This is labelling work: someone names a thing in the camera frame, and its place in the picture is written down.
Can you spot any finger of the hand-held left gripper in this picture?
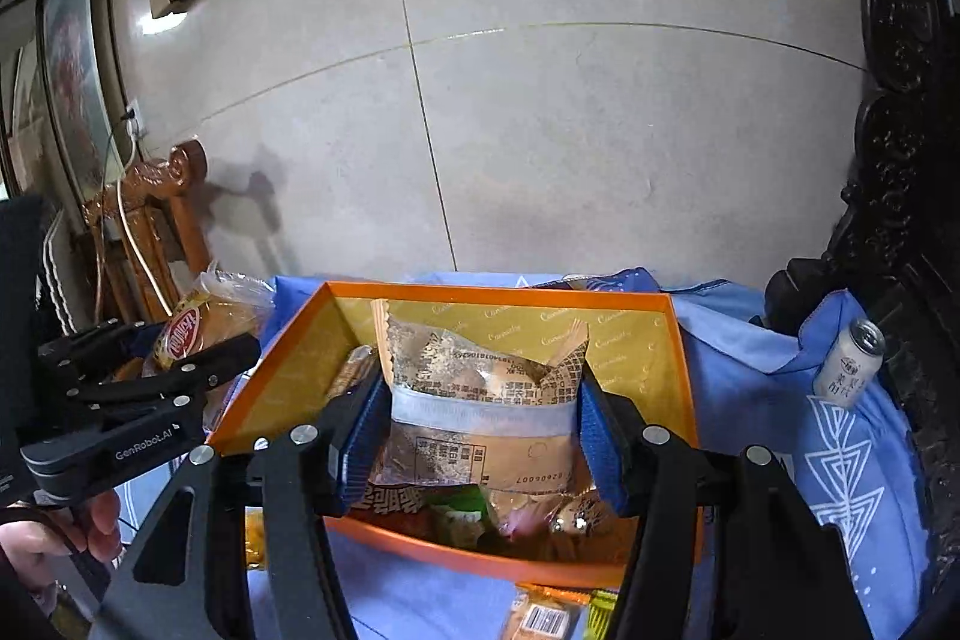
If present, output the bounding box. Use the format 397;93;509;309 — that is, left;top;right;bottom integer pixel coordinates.
66;332;262;417
37;319;162;380

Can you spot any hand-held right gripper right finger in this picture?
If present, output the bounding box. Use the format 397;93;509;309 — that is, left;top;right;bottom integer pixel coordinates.
577;377;875;640

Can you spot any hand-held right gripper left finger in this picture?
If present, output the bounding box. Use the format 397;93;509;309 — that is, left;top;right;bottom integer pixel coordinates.
90;374;392;640

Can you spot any orange cardboard box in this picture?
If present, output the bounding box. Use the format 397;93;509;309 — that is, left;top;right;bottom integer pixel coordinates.
206;280;707;592

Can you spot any brown printed snack packet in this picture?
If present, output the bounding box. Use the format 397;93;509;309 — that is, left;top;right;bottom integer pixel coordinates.
367;298;595;500

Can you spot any person's left hand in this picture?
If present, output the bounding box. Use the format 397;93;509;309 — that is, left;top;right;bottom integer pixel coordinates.
0;488;125;612

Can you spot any bread bag with red label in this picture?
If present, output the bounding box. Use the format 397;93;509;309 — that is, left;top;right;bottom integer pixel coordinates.
148;267;280;380

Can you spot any brown patterned snack packet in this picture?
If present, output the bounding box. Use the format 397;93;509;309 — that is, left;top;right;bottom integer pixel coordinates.
351;476;437;537

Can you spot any green snack packet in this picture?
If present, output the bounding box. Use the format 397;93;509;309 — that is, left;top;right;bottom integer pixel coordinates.
426;485;490;545

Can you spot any gold and red snack packet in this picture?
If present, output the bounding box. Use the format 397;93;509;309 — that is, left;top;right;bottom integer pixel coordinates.
241;506;272;572

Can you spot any yellow snack packet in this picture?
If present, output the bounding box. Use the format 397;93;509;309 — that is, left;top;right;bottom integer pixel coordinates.
581;591;622;640

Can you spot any carved brown wooden chair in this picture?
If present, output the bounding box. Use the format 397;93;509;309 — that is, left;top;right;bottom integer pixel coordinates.
75;140;220;327

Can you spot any blue printed cloth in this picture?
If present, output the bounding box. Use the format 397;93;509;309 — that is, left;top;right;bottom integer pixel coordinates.
112;267;932;640

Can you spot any tan barcode snack packet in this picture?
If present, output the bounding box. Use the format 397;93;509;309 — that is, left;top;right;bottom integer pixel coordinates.
501;591;584;640

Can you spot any white drink can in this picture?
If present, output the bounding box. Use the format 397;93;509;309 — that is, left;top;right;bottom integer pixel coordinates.
813;317;888;414

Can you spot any framed floral painting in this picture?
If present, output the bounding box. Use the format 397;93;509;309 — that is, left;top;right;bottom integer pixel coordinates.
34;0;137;202

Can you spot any dark carved wooden furniture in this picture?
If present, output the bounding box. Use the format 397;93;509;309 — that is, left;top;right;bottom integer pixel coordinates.
763;0;960;640

